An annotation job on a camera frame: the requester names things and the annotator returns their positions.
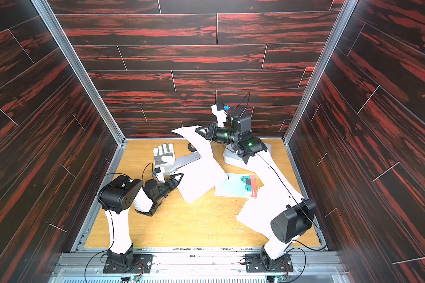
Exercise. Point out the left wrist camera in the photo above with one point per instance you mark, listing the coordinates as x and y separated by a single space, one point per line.
159 175

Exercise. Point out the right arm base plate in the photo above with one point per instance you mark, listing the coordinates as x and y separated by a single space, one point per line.
262 263

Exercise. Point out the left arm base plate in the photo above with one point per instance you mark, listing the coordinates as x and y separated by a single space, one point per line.
128 264

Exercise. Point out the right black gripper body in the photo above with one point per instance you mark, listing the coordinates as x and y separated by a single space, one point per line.
209 132

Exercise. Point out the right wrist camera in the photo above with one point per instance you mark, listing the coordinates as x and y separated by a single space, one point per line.
220 111

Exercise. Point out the black tape roll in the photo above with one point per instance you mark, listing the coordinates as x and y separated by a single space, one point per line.
191 148

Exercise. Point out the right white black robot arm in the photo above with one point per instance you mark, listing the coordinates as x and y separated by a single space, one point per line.
289 225

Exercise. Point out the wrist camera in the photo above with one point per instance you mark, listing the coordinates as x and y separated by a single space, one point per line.
220 111
159 175

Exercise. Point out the white plastic storage box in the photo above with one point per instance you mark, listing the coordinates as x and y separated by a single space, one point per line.
231 158

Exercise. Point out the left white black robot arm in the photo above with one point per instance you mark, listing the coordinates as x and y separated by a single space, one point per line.
116 198

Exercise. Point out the white grey work glove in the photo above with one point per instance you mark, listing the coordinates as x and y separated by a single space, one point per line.
164 157

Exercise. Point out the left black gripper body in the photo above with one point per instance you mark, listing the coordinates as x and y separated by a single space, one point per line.
163 191

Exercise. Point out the small teal cover notebook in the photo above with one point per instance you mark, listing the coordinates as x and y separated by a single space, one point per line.
237 186

